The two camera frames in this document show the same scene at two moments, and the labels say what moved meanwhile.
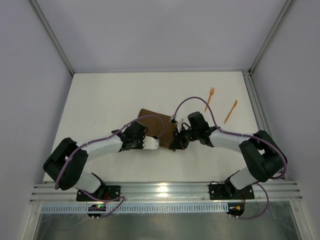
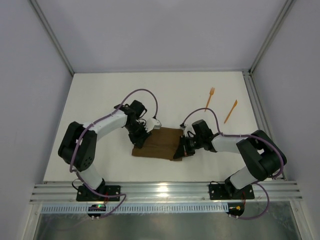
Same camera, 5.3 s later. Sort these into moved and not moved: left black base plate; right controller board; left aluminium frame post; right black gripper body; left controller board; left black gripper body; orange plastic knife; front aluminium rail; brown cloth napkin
Moved: right black gripper body; left black gripper body; brown cloth napkin
Not moved: left controller board; front aluminium rail; orange plastic knife; left aluminium frame post; left black base plate; right controller board
